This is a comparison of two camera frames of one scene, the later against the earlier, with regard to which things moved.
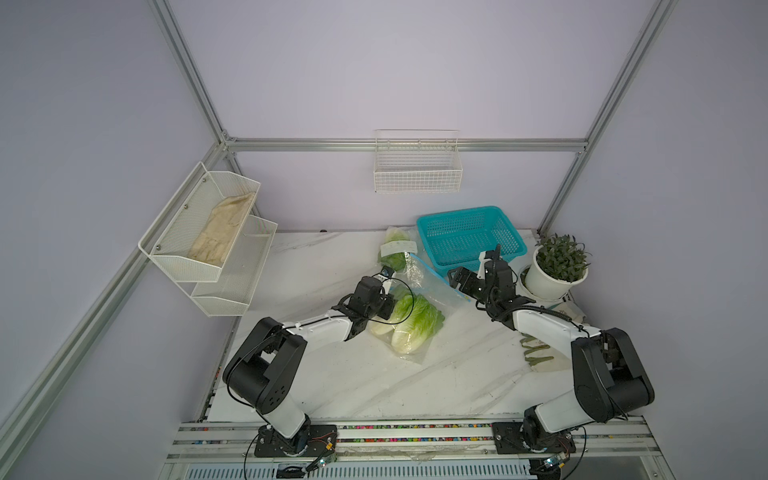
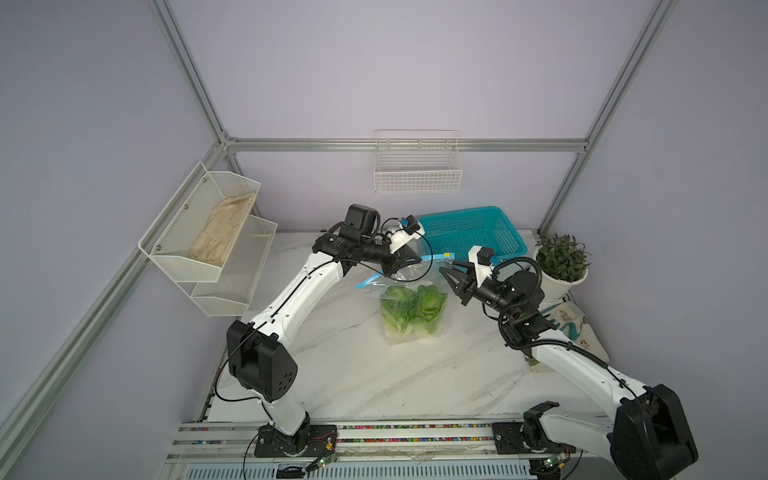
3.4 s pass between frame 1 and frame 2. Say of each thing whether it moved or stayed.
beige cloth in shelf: stayed
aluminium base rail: stayed
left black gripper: moved
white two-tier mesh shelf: stayed
